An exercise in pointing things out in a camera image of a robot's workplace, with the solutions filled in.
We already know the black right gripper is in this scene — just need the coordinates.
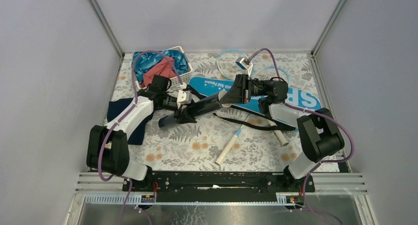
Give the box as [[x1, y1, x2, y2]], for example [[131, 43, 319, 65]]
[[219, 75, 268, 105]]

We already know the white plastic tube cap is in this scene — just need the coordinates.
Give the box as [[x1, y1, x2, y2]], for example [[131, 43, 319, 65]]
[[218, 90, 227, 105]]

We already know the black shuttlecock tube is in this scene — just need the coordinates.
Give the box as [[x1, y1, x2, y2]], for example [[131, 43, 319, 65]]
[[158, 93, 223, 130]]

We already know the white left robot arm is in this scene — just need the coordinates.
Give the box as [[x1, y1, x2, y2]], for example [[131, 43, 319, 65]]
[[86, 75, 192, 191]]

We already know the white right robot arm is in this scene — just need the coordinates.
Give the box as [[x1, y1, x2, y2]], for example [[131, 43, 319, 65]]
[[220, 75, 345, 191]]

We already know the floral patterned table mat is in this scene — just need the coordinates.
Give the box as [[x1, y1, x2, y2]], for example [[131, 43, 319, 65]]
[[95, 52, 337, 173]]

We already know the blue racket cover bag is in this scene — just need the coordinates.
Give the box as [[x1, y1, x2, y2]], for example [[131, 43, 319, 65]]
[[189, 76, 322, 131]]

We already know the white perforated plastic basket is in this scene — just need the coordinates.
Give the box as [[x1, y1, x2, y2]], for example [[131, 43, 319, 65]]
[[131, 46, 192, 88]]

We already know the salmon pink towel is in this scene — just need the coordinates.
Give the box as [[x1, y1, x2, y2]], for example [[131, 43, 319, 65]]
[[140, 57, 176, 88]]

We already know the teal leaf-patterned cloth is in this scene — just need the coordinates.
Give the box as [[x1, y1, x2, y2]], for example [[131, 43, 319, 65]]
[[131, 49, 189, 84]]

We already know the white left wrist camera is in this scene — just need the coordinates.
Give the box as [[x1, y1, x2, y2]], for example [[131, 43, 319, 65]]
[[176, 90, 192, 108]]

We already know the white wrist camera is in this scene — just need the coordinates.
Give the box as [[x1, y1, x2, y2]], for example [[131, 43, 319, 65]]
[[176, 90, 192, 108], [236, 57, 253, 76]]

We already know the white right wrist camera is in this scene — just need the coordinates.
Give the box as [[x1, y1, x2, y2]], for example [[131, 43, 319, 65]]
[[236, 57, 253, 76]]

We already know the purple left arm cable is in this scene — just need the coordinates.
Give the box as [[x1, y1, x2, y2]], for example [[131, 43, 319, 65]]
[[97, 50, 187, 182]]

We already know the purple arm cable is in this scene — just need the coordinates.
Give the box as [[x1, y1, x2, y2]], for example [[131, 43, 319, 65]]
[[97, 50, 187, 182], [248, 48, 355, 225]]

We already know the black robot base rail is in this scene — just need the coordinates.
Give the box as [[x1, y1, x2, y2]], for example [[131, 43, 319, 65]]
[[122, 169, 315, 203]]

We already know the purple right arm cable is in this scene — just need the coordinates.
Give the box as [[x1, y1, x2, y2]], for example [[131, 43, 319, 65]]
[[248, 48, 355, 225]]

